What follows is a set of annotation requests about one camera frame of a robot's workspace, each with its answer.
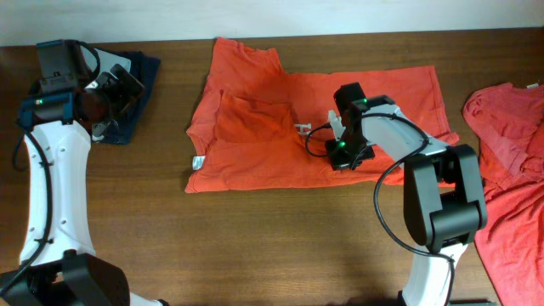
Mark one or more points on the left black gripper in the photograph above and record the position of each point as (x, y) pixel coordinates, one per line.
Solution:
(124, 97)

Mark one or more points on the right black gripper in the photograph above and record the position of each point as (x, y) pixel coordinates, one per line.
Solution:
(338, 161)

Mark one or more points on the red printed soccer t-shirt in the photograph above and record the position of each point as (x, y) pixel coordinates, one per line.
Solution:
(258, 126)

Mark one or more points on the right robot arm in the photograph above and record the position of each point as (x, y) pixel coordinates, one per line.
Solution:
(443, 202)

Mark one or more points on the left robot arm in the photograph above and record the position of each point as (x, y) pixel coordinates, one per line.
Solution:
(58, 263)

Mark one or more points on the folded light grey garment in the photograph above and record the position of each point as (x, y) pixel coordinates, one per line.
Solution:
(107, 61)

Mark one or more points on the folded dark navy garment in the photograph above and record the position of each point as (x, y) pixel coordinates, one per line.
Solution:
(145, 69)

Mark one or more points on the red garment at right edge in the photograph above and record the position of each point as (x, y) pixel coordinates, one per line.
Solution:
(509, 124)

